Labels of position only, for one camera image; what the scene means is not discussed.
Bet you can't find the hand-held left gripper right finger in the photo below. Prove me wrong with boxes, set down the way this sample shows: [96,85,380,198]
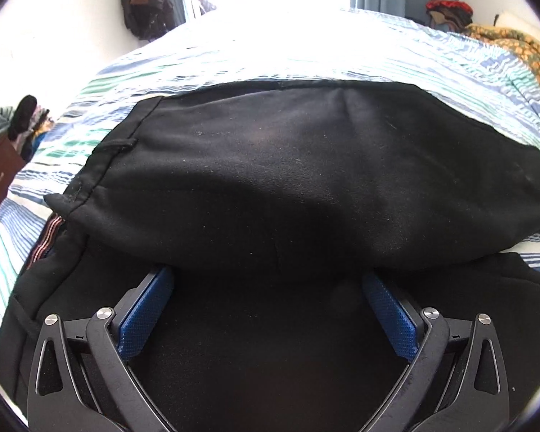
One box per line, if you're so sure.
[361,272,511,432]

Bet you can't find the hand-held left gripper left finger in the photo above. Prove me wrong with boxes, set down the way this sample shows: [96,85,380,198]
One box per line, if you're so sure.
[27,265,176,432]

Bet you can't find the black pants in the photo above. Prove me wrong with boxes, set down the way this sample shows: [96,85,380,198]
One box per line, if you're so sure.
[0,78,540,432]

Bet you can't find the brown wooden cabinet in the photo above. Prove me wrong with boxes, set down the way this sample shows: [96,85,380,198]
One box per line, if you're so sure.
[0,137,28,230]

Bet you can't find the mixed clothes pile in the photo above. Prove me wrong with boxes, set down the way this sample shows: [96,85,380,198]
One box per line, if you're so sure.
[0,105,55,163]

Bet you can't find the black sock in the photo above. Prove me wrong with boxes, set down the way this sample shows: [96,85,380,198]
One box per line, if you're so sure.
[8,95,37,141]

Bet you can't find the striped bed cover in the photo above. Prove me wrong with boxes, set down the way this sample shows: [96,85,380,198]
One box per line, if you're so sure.
[0,6,540,352]

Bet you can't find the orange patterned blanket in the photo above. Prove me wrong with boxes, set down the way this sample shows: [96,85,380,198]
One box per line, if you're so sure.
[465,22,540,113]

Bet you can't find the red and black clothes pile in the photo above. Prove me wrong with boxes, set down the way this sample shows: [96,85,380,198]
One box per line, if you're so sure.
[425,0,474,32]

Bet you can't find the dark hanging jacket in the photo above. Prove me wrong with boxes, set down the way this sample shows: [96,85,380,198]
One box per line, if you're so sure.
[121,0,185,41]

